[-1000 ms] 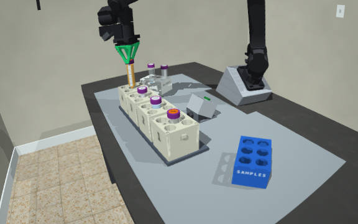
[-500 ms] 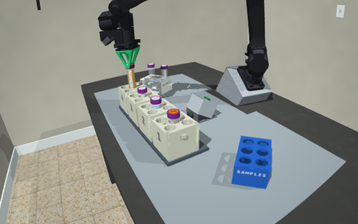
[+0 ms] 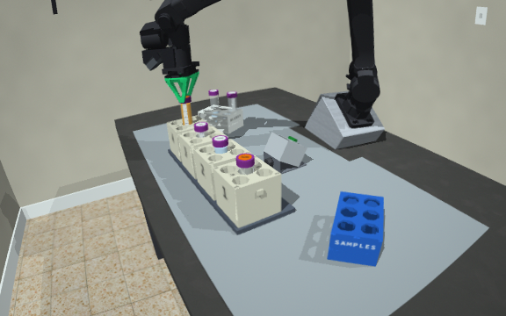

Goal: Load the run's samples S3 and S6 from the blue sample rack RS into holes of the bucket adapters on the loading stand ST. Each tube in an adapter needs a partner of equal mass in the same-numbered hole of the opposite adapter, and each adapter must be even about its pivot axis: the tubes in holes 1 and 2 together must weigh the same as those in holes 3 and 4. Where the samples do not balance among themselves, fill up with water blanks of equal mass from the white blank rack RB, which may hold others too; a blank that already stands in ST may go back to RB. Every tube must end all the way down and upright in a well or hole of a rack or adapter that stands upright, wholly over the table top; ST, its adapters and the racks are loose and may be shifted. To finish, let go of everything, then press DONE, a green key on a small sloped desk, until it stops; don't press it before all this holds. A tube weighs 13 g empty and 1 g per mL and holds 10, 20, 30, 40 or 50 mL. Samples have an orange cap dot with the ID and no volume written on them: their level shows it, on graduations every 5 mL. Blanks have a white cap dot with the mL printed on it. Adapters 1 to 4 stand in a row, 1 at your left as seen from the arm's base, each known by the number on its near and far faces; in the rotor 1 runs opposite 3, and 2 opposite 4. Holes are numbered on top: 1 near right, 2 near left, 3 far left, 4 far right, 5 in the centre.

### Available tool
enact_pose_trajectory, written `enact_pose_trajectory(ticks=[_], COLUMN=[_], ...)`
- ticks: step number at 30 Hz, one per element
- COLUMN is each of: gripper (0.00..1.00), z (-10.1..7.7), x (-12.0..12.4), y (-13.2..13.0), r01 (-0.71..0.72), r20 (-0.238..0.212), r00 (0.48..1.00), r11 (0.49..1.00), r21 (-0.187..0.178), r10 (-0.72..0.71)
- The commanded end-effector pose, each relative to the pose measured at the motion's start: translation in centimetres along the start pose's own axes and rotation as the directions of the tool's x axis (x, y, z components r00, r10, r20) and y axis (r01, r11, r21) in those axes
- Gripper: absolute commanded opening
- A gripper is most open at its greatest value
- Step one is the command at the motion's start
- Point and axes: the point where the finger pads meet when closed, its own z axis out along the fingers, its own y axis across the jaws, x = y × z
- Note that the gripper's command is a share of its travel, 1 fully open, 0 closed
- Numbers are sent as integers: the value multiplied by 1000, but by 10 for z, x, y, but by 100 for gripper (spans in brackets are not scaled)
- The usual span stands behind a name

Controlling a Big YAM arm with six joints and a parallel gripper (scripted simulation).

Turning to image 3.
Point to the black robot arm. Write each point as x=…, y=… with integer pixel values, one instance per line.
x=354, y=107

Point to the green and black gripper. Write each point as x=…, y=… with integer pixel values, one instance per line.
x=185, y=70

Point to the white bucket adapter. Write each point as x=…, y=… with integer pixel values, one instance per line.
x=176, y=127
x=205, y=161
x=186, y=146
x=247, y=198

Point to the blue sample rack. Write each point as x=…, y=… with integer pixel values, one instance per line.
x=360, y=245

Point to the white tube rack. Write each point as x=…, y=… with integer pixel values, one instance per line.
x=235, y=118

